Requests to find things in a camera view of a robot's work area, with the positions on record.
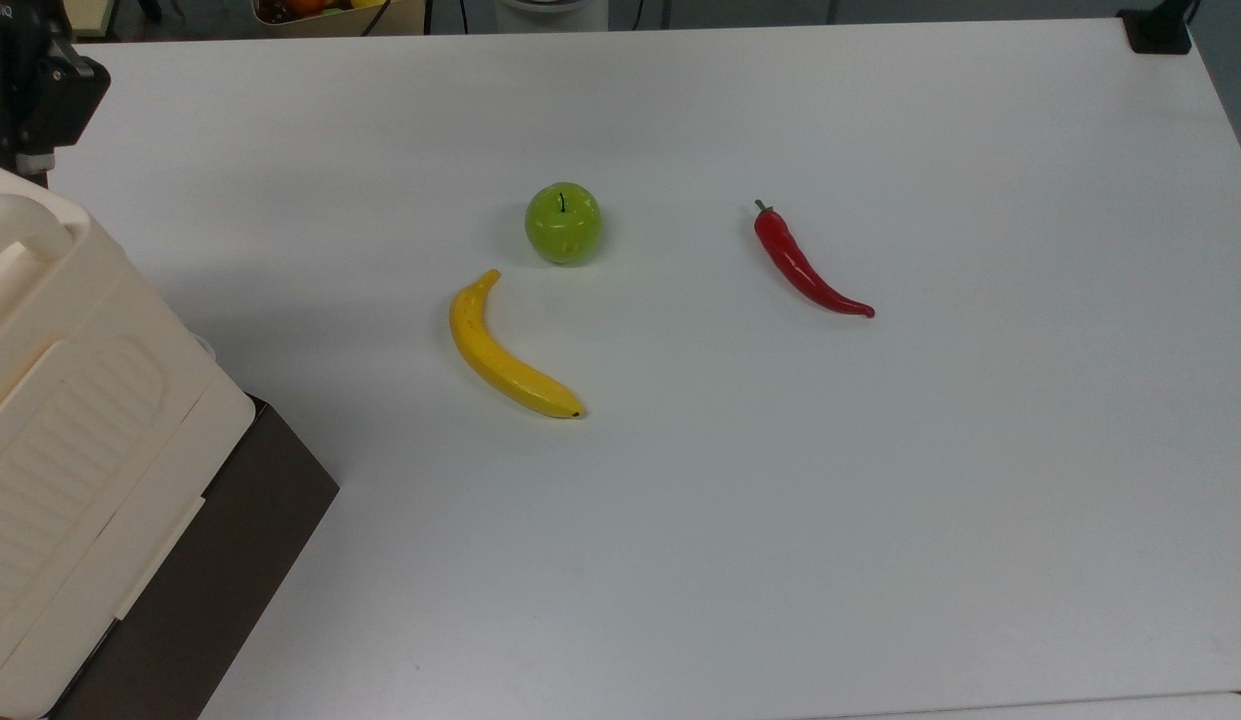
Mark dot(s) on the cream plastic cabinet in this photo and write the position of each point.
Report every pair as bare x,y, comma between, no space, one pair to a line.
70,440

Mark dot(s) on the black clamp mount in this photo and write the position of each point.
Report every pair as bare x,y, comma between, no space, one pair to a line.
1157,30

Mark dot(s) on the red chili pepper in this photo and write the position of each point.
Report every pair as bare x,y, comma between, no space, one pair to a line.
795,265

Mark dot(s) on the bowl of fruit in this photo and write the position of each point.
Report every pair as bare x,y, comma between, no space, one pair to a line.
325,14

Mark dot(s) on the yellow banana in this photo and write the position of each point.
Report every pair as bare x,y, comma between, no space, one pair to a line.
490,352

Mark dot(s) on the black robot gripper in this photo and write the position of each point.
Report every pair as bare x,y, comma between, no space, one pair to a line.
30,85

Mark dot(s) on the yellow-green box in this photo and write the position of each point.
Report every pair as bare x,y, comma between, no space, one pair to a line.
92,15

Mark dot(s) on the green apple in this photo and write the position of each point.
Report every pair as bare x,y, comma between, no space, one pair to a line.
563,223

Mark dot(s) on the dark brown base board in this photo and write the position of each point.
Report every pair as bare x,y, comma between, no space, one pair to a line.
220,560

